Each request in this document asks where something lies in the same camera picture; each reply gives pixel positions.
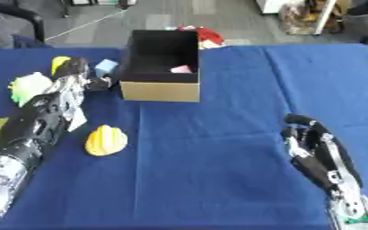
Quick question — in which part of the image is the white pole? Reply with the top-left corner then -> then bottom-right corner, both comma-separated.
314,0 -> 340,37

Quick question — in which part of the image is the yellow ribbed shell toy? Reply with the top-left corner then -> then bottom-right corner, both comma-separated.
83,124 -> 131,157

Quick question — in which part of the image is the pink block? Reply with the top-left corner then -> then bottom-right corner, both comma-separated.
170,65 -> 196,75

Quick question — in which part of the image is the pale green and white toy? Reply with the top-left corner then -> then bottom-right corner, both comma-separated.
6,71 -> 56,108

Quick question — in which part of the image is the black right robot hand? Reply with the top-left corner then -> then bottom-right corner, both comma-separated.
279,113 -> 365,193

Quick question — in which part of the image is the dark office chair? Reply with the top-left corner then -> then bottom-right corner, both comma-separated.
0,0 -> 49,49

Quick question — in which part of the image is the red and white soft toy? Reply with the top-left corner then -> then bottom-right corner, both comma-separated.
178,25 -> 227,50

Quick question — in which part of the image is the brown patterned bag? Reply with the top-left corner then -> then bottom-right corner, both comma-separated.
278,0 -> 347,36

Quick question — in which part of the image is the cardboard box with black inside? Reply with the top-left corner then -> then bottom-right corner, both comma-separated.
116,29 -> 203,103

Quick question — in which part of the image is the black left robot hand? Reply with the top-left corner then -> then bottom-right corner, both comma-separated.
52,56 -> 115,93

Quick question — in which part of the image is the yellow-green toy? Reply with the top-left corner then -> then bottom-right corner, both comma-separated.
50,56 -> 73,76

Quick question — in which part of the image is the light blue block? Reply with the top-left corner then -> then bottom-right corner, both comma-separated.
92,58 -> 121,77

